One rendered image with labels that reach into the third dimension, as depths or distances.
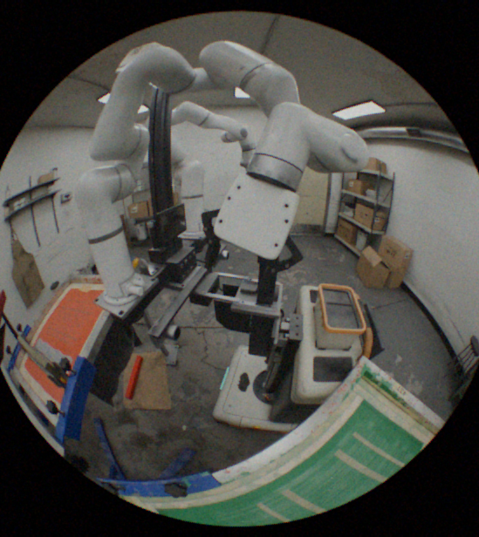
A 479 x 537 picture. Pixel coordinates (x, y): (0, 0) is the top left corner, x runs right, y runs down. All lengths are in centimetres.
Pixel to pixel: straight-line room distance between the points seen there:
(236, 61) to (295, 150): 18
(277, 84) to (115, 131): 28
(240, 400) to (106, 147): 122
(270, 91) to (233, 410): 124
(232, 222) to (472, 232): 307
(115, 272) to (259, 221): 32
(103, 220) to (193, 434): 135
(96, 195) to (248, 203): 28
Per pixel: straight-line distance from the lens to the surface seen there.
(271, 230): 23
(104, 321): 68
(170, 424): 148
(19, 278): 279
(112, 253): 40
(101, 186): 38
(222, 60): 32
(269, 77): 28
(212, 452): 140
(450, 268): 315
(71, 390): 59
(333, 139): 25
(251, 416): 112
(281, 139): 24
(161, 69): 36
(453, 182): 328
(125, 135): 38
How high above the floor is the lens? 139
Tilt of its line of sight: 31 degrees down
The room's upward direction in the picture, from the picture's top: straight up
